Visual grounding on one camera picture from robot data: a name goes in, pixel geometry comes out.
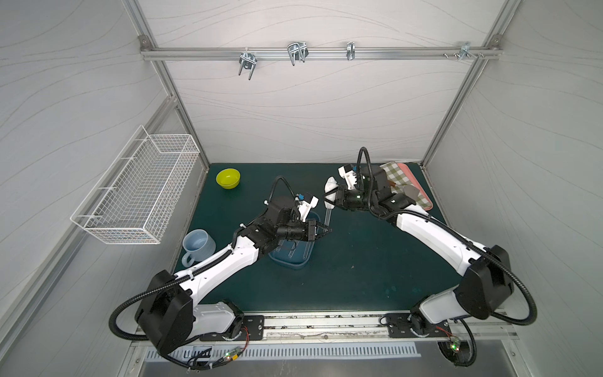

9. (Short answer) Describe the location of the clear test tube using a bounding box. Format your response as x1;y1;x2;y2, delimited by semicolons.
323;208;332;226
287;240;300;259

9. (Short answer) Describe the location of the white gauze wipe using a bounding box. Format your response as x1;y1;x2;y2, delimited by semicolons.
323;177;339;210

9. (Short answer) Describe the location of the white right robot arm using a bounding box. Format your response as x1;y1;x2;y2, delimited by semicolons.
324;164;516;337

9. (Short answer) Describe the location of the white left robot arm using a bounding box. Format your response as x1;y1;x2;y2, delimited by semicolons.
135;195;330;355

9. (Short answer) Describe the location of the blue plastic tub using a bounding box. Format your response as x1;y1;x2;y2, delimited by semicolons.
269;240;315;270

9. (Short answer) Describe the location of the green white checkered cloth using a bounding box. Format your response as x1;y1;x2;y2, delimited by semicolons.
380;162;433;211

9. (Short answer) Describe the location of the pink plastic tray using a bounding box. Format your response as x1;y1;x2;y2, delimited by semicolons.
394;163;433;211

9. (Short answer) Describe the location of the yellow green bowl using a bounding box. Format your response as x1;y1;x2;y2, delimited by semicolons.
216;168;241;190

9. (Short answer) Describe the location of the light blue mug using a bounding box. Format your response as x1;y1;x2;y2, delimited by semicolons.
182;229;216;268

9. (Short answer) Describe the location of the metal clamp hook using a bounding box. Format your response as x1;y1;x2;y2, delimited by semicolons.
238;51;258;80
346;42;356;61
442;42;485;61
287;42;309;66

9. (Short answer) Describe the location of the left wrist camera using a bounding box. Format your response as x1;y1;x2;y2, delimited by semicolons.
297;194;319;222

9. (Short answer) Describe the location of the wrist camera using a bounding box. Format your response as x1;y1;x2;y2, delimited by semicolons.
338;164;358;191
297;194;319;222

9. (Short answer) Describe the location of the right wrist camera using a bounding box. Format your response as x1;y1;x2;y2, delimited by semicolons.
338;164;358;191

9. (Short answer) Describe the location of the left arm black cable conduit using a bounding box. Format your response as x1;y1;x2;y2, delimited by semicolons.
107;175;298;342

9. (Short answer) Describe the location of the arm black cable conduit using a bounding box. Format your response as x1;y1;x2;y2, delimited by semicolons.
355;146;539;326
107;175;298;342

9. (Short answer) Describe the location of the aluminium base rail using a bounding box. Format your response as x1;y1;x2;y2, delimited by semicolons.
129;308;519;345

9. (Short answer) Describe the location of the aluminium cross rail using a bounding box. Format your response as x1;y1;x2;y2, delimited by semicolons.
141;46;503;61

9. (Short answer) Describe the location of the white wire basket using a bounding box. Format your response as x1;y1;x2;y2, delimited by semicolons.
70;125;199;245

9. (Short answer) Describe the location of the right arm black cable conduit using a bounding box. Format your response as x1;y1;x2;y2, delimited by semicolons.
355;146;539;326

